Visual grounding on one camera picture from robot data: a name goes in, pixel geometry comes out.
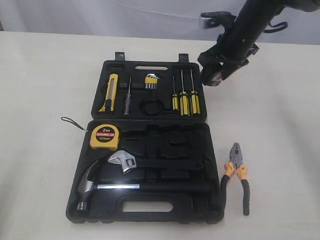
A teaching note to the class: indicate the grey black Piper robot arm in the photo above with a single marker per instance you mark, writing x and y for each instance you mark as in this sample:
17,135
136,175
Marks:
302,5

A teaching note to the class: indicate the right yellow black screwdriver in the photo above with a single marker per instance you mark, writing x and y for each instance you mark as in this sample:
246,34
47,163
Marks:
195,104

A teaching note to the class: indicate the adjustable wrench black handle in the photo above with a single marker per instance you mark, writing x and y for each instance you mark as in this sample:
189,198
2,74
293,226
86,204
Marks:
129,162

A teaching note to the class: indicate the orange black handled pliers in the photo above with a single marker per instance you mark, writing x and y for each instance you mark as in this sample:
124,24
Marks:
235,165

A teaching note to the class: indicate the small yellow black screwdriver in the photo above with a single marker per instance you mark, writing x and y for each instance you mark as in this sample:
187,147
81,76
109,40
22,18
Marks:
175,105

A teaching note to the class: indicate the clear handle test screwdriver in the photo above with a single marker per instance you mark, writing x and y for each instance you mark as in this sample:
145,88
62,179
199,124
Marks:
126,110

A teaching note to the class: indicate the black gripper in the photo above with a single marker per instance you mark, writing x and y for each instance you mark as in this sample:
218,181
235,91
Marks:
237,43

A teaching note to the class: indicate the yellow utility knife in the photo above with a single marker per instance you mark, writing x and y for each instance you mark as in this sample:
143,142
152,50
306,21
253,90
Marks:
110,96

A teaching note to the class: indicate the black electrical tape roll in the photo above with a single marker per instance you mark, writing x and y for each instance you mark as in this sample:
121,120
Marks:
211,74

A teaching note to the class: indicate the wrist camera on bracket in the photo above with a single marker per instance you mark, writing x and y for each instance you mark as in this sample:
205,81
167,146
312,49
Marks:
209,20

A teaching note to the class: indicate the claw hammer black handle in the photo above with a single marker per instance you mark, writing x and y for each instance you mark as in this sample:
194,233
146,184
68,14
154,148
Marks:
86,187

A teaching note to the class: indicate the black plastic tool case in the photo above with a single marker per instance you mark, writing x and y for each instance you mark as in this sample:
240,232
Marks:
151,130

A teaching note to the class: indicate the hex key set yellow holder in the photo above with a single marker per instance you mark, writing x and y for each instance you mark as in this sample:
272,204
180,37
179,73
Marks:
151,81

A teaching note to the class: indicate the middle yellow black screwdriver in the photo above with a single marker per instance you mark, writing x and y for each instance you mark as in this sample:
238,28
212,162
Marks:
184,104

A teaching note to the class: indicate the yellow tape measure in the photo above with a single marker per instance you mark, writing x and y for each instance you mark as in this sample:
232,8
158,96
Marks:
104,136

